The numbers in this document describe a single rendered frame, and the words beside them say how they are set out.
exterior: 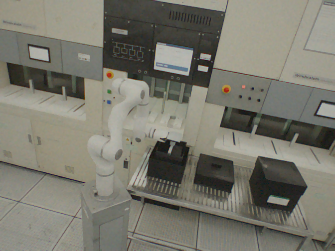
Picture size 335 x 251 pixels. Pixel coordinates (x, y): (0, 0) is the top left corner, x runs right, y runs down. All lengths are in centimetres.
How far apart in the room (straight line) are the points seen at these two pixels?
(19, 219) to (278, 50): 263
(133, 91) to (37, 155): 178
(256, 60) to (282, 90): 30
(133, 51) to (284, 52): 111
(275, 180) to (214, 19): 119
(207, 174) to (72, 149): 144
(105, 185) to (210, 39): 125
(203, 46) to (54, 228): 205
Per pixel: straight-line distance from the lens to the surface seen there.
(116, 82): 151
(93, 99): 225
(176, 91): 292
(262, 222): 185
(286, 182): 184
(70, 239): 249
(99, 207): 167
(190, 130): 205
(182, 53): 189
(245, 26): 187
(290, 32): 193
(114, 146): 144
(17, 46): 249
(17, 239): 261
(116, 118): 146
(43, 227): 262
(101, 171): 157
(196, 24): 186
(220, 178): 187
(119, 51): 201
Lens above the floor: 201
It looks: 29 degrees down
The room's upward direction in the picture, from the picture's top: 9 degrees clockwise
